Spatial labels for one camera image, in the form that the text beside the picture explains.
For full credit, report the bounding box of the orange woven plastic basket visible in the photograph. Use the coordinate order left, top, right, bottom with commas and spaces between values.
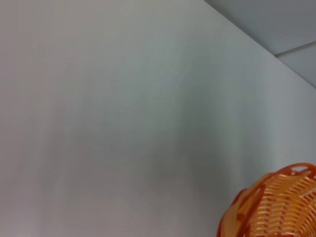
217, 162, 316, 237

